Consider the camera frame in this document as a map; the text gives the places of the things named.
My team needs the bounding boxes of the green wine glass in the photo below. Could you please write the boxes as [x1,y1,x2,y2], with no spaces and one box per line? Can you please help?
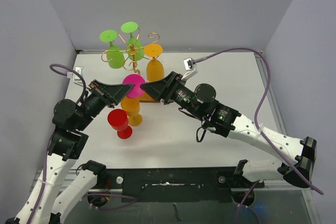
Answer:
[99,30,125,69]
[121,22,144,61]

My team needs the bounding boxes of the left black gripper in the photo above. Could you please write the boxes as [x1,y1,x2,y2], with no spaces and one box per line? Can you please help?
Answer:
[76,79,133,131]

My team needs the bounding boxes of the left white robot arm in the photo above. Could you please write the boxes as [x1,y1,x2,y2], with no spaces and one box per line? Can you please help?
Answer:
[6,80,133,223]

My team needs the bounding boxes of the gold wire wine glass rack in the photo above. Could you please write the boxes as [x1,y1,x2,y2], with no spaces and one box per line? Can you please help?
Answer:
[101,26,161,103]

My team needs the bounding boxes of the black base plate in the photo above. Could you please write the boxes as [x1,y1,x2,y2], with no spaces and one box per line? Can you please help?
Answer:
[94,167,252,202]

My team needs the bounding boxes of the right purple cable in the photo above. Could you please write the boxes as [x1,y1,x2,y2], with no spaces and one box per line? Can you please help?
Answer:
[194,48,325,224]

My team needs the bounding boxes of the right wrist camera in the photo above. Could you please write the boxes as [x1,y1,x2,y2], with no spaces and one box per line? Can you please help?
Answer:
[182,58,198,81]

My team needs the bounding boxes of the magenta wine glass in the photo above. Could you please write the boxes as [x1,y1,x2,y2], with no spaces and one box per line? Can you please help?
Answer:
[122,74,145,99]

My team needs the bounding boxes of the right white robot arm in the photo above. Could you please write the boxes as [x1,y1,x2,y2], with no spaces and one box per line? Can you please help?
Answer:
[140,72,317,188]

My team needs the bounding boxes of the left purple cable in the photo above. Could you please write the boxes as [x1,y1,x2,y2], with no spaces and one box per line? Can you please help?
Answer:
[26,63,139,224]

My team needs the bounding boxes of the red wine glass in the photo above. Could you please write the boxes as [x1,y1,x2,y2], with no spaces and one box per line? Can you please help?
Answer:
[107,109,133,140]

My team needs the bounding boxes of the purple cable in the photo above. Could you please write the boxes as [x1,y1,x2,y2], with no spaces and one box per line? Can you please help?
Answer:
[194,48,325,224]
[26,63,139,224]

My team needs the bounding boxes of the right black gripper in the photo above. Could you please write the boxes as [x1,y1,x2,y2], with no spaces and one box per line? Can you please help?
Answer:
[141,71,205,119]

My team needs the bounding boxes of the orange wine glass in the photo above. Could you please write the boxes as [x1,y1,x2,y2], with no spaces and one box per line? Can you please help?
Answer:
[144,44,164,82]
[121,97,142,126]

